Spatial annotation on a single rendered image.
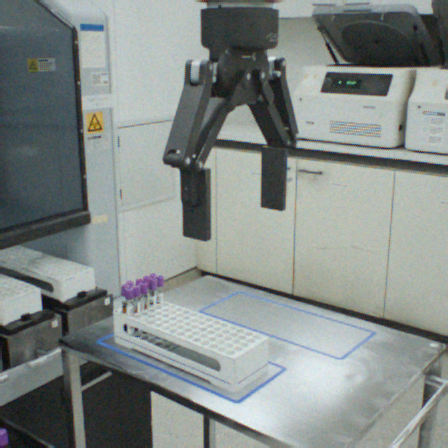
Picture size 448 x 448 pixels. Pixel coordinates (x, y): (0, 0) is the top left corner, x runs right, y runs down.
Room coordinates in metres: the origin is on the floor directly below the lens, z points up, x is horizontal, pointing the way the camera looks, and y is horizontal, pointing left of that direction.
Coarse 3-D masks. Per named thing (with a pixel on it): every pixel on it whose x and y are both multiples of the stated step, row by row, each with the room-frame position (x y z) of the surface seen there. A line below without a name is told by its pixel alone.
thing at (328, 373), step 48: (192, 288) 1.36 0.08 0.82; (240, 288) 1.36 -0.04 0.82; (96, 336) 1.12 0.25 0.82; (288, 336) 1.12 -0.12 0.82; (336, 336) 1.11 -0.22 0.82; (384, 336) 1.11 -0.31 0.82; (144, 384) 0.96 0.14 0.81; (192, 384) 0.94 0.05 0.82; (288, 384) 0.94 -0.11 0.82; (336, 384) 0.94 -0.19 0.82; (384, 384) 0.93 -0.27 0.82; (432, 384) 1.02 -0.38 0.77; (240, 432) 0.83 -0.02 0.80; (288, 432) 0.80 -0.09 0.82; (336, 432) 0.80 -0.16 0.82; (432, 432) 1.07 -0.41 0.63
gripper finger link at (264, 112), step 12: (264, 72) 0.63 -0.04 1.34; (264, 84) 0.63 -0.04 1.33; (264, 96) 0.64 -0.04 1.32; (252, 108) 0.66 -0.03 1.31; (264, 108) 0.65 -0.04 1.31; (264, 120) 0.67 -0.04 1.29; (276, 120) 0.67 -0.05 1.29; (264, 132) 0.68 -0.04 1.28; (276, 132) 0.67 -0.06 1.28; (288, 144) 0.68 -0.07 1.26
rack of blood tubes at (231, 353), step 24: (120, 312) 1.09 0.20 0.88; (144, 312) 1.09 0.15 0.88; (168, 312) 1.09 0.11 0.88; (192, 312) 1.09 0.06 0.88; (120, 336) 1.08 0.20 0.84; (144, 336) 1.07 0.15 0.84; (168, 336) 1.00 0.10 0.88; (192, 336) 0.99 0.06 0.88; (216, 336) 1.00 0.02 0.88; (240, 336) 0.99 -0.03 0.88; (264, 336) 0.99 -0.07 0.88; (168, 360) 1.00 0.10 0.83; (192, 360) 1.01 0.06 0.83; (216, 360) 1.01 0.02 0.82; (240, 360) 0.92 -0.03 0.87; (264, 360) 0.97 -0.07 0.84; (216, 384) 0.93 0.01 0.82; (240, 384) 0.92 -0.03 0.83
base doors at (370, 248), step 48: (240, 192) 3.31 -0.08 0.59; (288, 192) 3.13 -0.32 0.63; (336, 192) 2.97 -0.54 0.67; (384, 192) 2.82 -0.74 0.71; (432, 192) 2.68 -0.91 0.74; (240, 240) 3.31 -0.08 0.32; (288, 240) 3.12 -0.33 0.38; (336, 240) 2.96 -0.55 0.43; (384, 240) 2.81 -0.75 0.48; (432, 240) 2.67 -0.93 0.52; (288, 288) 3.12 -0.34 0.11; (336, 288) 2.95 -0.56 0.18; (384, 288) 2.80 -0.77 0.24; (432, 288) 2.66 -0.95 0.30
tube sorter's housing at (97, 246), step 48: (48, 0) 1.47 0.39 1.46; (96, 192) 1.46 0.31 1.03; (48, 240) 1.52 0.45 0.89; (96, 240) 1.45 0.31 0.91; (0, 384) 1.11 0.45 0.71; (48, 384) 1.21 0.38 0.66; (96, 384) 1.31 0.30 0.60; (48, 432) 1.20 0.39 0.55; (96, 432) 1.30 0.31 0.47; (144, 432) 1.43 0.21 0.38
